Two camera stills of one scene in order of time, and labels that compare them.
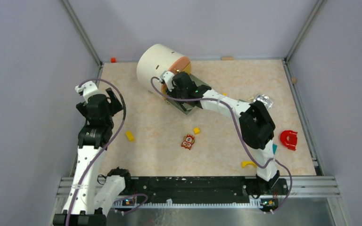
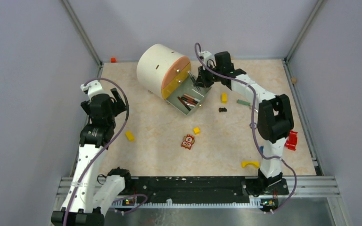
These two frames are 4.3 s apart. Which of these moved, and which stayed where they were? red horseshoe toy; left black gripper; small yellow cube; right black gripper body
Moved: right black gripper body
Stayed: left black gripper; small yellow cube; red horseshoe toy
